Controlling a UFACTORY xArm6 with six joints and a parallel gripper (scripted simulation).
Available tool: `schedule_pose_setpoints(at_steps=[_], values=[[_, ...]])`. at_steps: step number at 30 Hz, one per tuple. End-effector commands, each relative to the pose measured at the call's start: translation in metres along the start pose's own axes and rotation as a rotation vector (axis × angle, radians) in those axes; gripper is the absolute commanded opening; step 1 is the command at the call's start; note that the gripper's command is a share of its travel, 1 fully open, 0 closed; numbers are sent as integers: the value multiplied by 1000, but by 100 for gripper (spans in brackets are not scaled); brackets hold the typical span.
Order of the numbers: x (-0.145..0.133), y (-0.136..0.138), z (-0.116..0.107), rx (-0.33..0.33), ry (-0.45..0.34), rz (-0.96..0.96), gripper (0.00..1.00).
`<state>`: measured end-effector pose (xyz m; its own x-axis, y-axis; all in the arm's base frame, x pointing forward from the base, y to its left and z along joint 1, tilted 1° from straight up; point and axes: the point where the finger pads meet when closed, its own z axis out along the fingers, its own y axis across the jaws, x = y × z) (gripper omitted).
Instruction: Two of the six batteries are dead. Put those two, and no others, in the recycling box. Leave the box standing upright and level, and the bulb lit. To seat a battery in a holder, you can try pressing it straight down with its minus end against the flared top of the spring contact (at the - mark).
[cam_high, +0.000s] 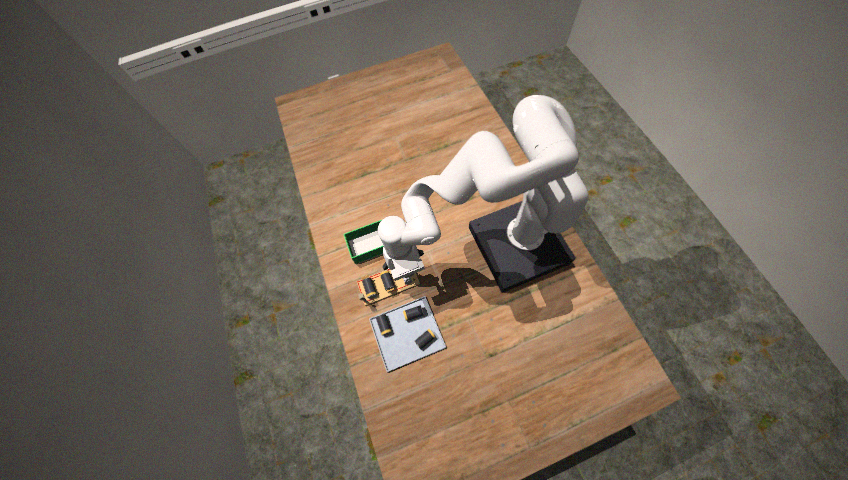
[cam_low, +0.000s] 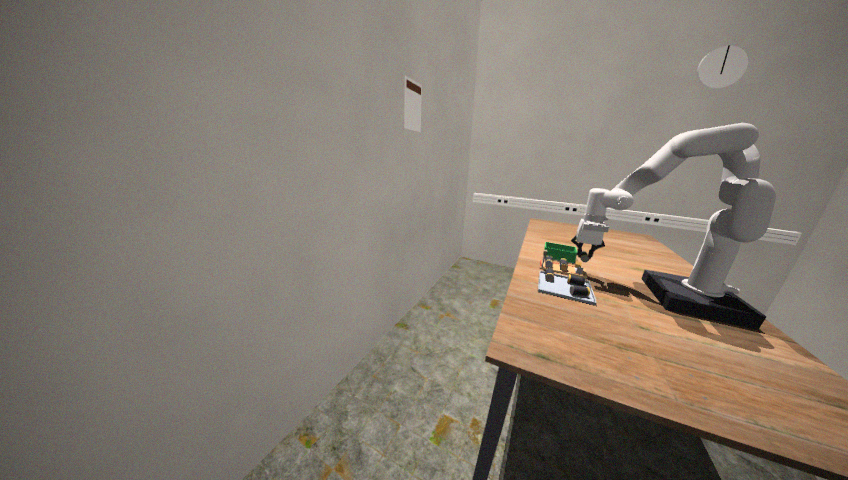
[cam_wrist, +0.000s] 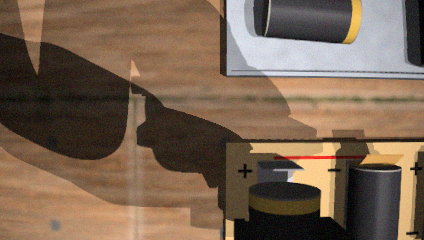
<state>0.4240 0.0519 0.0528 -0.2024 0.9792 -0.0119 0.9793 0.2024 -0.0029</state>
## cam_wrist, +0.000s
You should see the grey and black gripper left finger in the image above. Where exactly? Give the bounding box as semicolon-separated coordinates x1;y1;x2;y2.
234;218;255;240

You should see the pale yellow flat board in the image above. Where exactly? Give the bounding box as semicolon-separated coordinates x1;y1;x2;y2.
225;141;424;240

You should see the black battery with gold end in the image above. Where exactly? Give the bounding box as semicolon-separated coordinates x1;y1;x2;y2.
346;164;402;240
418;0;424;68
262;0;363;45
248;182;321;240

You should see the white shallow tray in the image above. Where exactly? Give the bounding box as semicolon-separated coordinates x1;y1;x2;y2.
226;0;424;80

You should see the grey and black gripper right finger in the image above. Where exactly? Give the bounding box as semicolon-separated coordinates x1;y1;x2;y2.
320;217;356;240

